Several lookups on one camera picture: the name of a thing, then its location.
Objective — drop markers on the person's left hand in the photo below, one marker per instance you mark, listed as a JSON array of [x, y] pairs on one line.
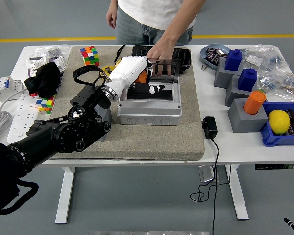
[[164, 52]]

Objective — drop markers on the person's right hand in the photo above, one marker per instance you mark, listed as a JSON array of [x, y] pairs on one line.
[[112, 19]]

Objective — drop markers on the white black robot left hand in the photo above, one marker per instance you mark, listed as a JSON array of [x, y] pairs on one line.
[[127, 71]]

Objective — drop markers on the orange cylinder battery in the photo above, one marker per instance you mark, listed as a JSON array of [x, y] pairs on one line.
[[141, 77], [254, 101]]

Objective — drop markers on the grey plastic enclosure box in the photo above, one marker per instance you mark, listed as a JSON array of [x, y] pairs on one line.
[[149, 115]]

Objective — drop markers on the person's right forearm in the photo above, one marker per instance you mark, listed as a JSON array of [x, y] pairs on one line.
[[112, 5]]

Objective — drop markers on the person's left forearm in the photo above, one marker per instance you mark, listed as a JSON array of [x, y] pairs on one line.
[[183, 22]]

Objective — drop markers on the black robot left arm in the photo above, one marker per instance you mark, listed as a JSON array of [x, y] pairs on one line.
[[51, 134]]

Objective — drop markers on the silver box under table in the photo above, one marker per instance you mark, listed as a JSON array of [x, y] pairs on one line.
[[205, 173]]

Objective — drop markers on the black plastic tray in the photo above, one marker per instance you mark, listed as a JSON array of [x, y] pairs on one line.
[[183, 58]]

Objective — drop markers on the person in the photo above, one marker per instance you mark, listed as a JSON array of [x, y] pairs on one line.
[[147, 14]]

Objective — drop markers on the colourful puzzle cube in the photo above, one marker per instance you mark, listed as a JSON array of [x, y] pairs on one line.
[[89, 56], [46, 104]]

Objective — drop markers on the blue-grey dish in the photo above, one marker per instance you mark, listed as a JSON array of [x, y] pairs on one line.
[[205, 61]]

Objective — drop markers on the dark chip module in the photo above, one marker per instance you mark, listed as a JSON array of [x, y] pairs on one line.
[[212, 58], [210, 50]]

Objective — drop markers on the grey holder block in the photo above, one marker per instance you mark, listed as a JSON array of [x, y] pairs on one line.
[[108, 115], [245, 122], [221, 77], [232, 95]]

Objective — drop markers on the silver module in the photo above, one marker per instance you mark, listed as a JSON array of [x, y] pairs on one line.
[[221, 52]]

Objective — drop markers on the clear plastic parts bag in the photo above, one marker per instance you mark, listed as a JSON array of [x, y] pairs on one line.
[[291, 84], [245, 52], [267, 57], [61, 49], [268, 82]]

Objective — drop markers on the black table control panel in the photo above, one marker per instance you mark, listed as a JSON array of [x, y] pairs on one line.
[[272, 167]]

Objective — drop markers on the small white circuit breaker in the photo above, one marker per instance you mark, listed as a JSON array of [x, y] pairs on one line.
[[60, 62]]

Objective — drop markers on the white table leg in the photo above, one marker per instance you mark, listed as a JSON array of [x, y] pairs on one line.
[[237, 195], [65, 195]]

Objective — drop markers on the blue plastic block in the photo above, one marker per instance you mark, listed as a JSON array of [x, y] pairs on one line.
[[247, 80], [233, 61]]

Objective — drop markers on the grey-brown mat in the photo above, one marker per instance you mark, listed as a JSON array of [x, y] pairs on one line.
[[137, 144]]

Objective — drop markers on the black cloth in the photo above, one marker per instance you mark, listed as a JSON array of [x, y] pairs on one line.
[[46, 78]]

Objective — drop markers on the white terminal block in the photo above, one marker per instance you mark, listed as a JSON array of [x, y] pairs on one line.
[[38, 64]]

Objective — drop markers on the black power adapter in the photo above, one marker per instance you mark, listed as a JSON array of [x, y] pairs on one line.
[[210, 127]]

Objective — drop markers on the blue storage bin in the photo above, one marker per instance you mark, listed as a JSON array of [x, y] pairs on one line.
[[279, 140]]

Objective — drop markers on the yellow lemon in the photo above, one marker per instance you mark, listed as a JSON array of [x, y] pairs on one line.
[[279, 122]]

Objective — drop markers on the white power strip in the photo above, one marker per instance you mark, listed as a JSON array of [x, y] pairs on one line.
[[19, 117]]

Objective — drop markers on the white circuit breaker blue levers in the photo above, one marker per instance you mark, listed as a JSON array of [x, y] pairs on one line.
[[5, 85]]

